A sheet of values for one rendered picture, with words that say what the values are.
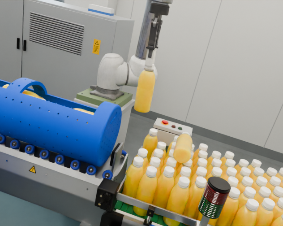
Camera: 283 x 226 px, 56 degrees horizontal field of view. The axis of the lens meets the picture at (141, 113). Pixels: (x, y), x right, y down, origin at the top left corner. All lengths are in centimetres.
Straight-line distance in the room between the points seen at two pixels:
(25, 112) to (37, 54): 207
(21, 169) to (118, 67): 83
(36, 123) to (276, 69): 319
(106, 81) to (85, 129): 70
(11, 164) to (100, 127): 49
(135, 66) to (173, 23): 216
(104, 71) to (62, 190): 80
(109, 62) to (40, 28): 157
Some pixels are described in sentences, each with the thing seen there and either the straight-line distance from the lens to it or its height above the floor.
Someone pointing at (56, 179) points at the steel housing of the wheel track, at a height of 87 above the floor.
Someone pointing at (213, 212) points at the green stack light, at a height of 118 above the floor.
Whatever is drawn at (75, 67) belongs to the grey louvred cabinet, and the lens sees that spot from 296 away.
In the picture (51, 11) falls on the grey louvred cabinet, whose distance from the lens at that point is 305.
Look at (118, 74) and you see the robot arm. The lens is 171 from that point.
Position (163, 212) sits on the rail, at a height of 97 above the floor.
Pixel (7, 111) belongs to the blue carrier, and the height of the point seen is 113.
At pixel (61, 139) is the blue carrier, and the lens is 112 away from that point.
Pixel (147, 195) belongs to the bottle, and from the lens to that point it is 104.
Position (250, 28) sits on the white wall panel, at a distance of 374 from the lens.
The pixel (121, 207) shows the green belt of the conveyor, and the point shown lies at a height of 90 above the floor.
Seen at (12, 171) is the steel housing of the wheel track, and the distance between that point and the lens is 136.
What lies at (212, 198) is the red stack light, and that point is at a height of 123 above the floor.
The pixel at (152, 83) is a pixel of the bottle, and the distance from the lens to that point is 108.
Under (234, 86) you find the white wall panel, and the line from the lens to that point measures 383.
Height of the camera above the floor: 166
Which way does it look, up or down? 23 degrees down
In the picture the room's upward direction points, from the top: 13 degrees clockwise
